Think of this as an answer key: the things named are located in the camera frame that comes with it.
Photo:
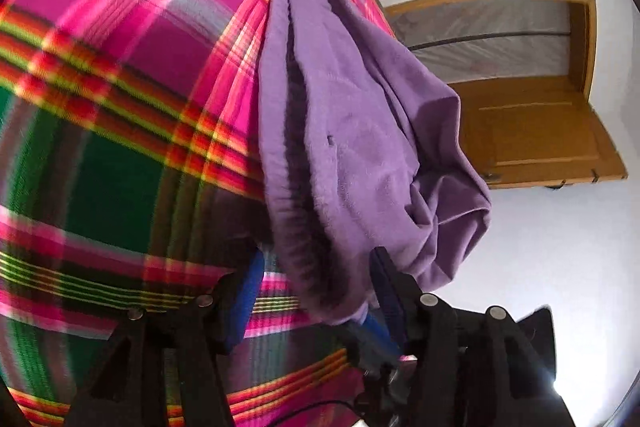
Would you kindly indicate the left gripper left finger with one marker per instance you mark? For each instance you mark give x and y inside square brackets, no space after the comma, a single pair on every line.
[212,325]

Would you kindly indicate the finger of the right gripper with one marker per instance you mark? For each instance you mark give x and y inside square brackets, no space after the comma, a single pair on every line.
[368,344]

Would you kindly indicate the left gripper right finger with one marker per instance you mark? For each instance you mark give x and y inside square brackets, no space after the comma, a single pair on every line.
[415,321]

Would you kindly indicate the purple fleece garment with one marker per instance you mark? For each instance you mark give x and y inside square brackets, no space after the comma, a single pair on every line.
[359,144]

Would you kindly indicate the pink green plaid tablecloth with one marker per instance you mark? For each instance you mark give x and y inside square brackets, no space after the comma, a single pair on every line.
[130,173]

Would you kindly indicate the wooden door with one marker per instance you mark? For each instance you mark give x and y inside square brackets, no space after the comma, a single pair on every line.
[536,131]

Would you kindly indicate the grey zippered door curtain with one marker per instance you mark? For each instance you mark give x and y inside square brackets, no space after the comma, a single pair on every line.
[484,39]

